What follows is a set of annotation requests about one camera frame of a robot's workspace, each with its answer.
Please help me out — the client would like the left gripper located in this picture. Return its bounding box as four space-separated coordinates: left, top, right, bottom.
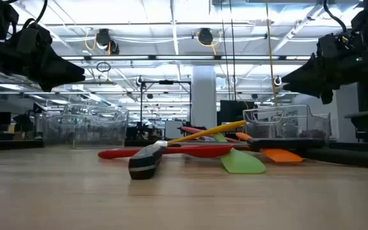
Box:
0 38 86 93

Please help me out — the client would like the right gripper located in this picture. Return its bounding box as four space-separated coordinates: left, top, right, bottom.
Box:
281 47 368 105

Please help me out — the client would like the orange silicone spatula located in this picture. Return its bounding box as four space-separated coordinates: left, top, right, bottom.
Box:
234 132 304 164

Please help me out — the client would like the red silicone spoon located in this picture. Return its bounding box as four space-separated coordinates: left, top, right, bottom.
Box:
97 144 236 160

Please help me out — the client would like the green silicone spatula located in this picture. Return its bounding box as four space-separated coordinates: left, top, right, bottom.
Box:
212 132 267 175

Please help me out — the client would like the yellow silicone spatula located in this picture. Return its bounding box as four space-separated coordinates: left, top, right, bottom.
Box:
167 119 247 144

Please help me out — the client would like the knife grey-banded black handle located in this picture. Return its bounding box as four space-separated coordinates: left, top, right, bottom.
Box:
128 139 169 181

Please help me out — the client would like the clear plastic bin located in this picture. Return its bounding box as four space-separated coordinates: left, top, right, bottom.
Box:
242 103 332 145
42 102 130 148

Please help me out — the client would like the black background monitor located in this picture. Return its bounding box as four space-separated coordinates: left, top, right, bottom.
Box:
219 100 257 127

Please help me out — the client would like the white building column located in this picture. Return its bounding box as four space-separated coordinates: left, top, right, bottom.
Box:
191 65 217 137

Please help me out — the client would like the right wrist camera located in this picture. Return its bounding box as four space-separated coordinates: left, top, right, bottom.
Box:
316 31 351 61

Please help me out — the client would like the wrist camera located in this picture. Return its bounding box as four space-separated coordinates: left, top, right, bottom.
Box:
316 31 351 61
14 22 54 55

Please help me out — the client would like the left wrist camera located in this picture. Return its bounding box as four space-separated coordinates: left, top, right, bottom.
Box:
14 22 54 55

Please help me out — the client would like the yellow hanging cable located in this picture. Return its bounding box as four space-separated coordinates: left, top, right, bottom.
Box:
264 0 279 108

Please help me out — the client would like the black ceiling cable reel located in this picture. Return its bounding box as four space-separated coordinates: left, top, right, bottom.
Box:
196 27 217 56
95 27 120 56

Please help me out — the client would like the black background frame rig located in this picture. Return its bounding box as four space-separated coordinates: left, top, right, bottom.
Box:
139 79 193 141

